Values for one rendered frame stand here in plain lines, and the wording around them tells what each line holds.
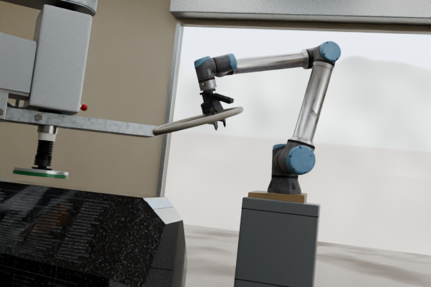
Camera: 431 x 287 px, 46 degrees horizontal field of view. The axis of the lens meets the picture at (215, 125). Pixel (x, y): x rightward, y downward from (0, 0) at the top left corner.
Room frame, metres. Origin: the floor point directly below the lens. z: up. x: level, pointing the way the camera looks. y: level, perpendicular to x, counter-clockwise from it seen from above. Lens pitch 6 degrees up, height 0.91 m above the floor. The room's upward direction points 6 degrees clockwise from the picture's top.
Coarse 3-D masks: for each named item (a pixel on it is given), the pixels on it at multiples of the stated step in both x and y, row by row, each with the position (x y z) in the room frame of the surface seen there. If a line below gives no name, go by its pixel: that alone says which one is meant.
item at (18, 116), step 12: (0, 108) 1.93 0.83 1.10; (12, 108) 1.99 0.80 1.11; (0, 120) 2.07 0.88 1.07; (12, 120) 1.99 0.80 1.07; (24, 120) 2.01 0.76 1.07; (36, 120) 2.03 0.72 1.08; (48, 120) 2.05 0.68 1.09; (60, 120) 2.07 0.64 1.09; (72, 120) 2.09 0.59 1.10; (84, 120) 2.11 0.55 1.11; (96, 120) 2.13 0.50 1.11; (108, 120) 2.15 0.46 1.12; (108, 132) 2.21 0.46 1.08; (120, 132) 2.18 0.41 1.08; (132, 132) 2.20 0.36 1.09; (144, 132) 2.23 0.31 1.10
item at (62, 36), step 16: (48, 16) 1.97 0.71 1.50; (64, 16) 2.00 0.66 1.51; (80, 16) 2.03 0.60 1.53; (48, 32) 1.98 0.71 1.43; (64, 32) 2.01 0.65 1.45; (80, 32) 2.03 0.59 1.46; (48, 48) 1.98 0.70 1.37; (64, 48) 2.01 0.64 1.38; (80, 48) 2.04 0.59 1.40; (48, 64) 1.99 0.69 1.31; (64, 64) 2.01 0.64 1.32; (80, 64) 2.04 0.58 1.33; (32, 80) 1.97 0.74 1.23; (48, 80) 1.99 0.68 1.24; (64, 80) 2.02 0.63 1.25; (80, 80) 2.04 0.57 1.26; (32, 96) 1.97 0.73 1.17; (48, 96) 1.99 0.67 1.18; (64, 96) 2.02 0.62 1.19; (80, 96) 2.05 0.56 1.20; (48, 112) 2.06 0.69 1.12; (64, 112) 2.07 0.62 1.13
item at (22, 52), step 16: (0, 32) 1.92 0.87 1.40; (0, 48) 1.92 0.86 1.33; (16, 48) 1.94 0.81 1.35; (32, 48) 1.97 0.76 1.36; (0, 64) 1.92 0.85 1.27; (16, 64) 1.94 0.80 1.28; (32, 64) 1.97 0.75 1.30; (0, 80) 1.92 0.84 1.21; (16, 80) 1.95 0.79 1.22; (0, 96) 1.94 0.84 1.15; (16, 96) 2.03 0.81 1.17
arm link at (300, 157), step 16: (320, 48) 2.62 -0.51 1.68; (336, 48) 2.62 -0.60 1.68; (320, 64) 2.63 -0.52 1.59; (320, 80) 2.62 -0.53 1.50; (304, 96) 2.67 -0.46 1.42; (320, 96) 2.62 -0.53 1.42; (304, 112) 2.63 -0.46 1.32; (320, 112) 2.64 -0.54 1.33; (304, 128) 2.61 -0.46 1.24; (288, 144) 2.64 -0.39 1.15; (304, 144) 2.59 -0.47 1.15; (288, 160) 2.58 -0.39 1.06; (304, 160) 2.58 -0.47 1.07
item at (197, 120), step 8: (216, 112) 2.57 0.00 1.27; (224, 112) 2.20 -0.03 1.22; (232, 112) 2.23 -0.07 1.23; (240, 112) 2.28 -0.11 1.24; (184, 120) 2.60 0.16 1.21; (192, 120) 2.16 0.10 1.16; (200, 120) 2.15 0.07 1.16; (208, 120) 2.16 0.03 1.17; (216, 120) 2.18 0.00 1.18; (160, 128) 2.21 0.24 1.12; (168, 128) 2.18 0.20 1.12; (176, 128) 2.17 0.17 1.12; (184, 128) 2.16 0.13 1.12
